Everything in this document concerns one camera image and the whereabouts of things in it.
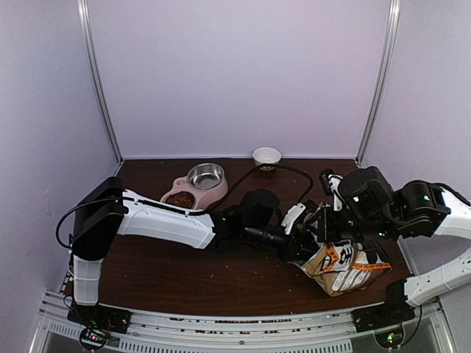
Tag front steel feeder bowl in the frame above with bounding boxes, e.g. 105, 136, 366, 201
164, 190, 196, 210

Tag pink double pet feeder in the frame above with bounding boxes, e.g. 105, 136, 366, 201
160, 175, 228, 210

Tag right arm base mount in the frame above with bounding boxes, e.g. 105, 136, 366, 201
351, 302, 415, 351

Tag pet food bag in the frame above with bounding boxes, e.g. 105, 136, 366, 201
290, 200, 392, 297

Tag rear steel feeder bowl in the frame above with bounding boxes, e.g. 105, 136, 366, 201
187, 163, 225, 190

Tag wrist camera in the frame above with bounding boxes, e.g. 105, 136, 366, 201
319, 168, 344, 212
280, 202, 313, 235

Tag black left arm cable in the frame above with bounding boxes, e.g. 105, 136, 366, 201
54, 164, 314, 251

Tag steel feeder bowl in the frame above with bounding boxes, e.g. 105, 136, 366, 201
187, 163, 225, 190
164, 190, 196, 210

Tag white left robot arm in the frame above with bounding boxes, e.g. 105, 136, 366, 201
71, 176, 306, 327

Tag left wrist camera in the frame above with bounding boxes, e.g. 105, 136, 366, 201
280, 202, 313, 235

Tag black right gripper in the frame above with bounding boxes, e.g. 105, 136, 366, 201
308, 206, 397, 243

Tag white floral ceramic bowl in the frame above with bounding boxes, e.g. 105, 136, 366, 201
252, 147, 282, 171

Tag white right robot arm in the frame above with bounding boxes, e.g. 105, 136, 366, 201
306, 166, 470, 292

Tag right aluminium frame post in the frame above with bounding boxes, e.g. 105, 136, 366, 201
355, 0, 401, 167

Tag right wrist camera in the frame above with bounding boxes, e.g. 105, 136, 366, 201
319, 168, 344, 212

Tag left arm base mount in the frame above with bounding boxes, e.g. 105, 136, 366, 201
67, 304, 132, 351

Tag left aluminium frame post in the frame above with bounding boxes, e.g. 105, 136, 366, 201
77, 0, 124, 165

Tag brown kibble pellets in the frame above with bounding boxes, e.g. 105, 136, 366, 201
168, 193, 193, 209

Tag front aluminium rail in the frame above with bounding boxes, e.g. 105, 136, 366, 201
36, 290, 453, 353

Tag aluminium frame post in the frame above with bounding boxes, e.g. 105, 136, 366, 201
77, 0, 124, 165
355, 0, 401, 167

